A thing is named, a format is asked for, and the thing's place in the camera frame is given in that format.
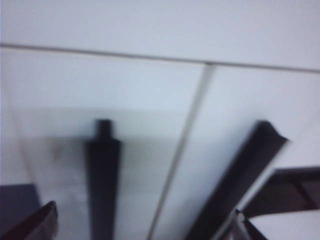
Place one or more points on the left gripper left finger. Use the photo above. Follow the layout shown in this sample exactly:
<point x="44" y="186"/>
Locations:
<point x="37" y="225"/>

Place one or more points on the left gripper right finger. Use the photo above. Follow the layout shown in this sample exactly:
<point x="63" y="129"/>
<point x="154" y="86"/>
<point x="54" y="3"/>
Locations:
<point x="237" y="230"/>

